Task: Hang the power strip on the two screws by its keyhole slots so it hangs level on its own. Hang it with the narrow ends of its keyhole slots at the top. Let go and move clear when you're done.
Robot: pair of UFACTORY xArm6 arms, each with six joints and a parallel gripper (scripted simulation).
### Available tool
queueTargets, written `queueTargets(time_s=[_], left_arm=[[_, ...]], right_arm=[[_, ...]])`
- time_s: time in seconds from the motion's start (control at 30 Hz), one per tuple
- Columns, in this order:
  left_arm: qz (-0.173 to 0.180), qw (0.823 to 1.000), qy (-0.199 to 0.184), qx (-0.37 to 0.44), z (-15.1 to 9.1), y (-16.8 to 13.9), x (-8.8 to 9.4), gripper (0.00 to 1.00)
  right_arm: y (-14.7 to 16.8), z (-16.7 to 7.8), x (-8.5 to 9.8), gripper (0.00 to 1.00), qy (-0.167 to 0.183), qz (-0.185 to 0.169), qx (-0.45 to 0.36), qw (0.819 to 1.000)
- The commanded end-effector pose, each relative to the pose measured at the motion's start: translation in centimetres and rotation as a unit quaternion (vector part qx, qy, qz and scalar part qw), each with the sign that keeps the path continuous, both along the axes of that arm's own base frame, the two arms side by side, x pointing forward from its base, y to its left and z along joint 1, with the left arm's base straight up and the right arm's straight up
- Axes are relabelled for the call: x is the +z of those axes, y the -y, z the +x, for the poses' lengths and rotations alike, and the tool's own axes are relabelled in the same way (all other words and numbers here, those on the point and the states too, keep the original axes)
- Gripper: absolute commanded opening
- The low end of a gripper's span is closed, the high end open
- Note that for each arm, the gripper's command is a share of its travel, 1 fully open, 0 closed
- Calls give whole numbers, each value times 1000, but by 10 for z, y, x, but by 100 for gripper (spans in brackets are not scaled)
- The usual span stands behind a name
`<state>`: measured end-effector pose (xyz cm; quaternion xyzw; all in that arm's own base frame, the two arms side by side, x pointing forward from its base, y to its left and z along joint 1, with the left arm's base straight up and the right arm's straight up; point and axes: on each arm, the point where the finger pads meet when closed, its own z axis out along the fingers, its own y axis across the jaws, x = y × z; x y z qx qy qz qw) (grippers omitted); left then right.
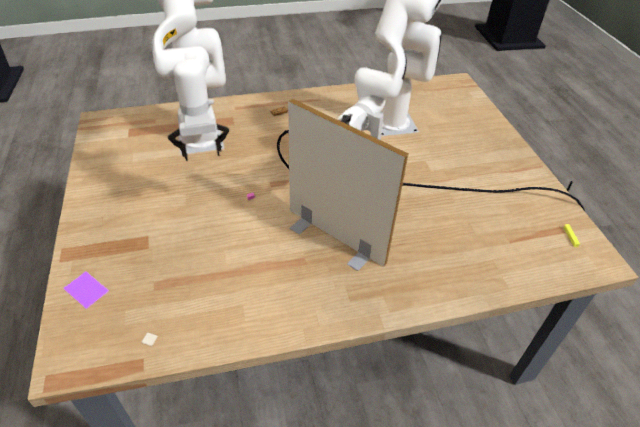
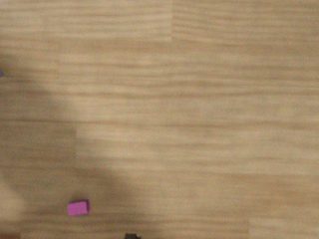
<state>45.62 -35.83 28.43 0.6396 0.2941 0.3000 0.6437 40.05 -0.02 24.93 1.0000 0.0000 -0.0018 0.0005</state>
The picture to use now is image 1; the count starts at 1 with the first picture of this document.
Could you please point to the yellow rectangular bar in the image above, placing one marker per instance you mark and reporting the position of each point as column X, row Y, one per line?
column 571, row 235

